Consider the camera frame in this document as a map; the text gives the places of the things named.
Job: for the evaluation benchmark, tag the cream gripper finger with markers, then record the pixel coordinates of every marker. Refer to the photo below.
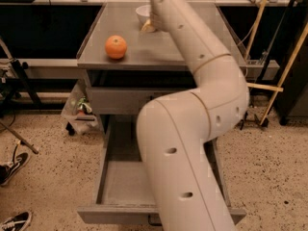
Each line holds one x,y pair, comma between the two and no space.
148,27

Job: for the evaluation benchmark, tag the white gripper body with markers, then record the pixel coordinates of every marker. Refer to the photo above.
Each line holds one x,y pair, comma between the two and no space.
156,21

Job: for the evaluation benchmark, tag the orange fruit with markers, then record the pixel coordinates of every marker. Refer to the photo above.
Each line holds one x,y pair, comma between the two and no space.
115,47

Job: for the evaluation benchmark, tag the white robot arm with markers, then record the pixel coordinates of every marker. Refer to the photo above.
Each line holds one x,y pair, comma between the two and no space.
173,129

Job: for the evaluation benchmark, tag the grey drawer cabinet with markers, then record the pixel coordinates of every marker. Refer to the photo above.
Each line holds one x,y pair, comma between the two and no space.
153,61

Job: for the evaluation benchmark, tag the open grey middle drawer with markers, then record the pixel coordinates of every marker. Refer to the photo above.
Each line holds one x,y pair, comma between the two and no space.
147,179

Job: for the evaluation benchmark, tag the white bowl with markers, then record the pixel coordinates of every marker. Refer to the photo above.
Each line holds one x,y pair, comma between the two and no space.
143,13

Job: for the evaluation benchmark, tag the clear plastic bin with items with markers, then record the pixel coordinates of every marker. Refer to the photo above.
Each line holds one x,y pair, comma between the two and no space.
78,112

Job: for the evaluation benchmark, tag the metal tripod leg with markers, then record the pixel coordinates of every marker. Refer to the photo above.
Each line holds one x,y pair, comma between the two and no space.
23,141

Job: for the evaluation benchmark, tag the black white sneaker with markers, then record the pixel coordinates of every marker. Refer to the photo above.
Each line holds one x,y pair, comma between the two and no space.
9,169
19,222

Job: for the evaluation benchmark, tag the wooden frame stand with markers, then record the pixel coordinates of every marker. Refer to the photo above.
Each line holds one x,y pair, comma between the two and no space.
280,30

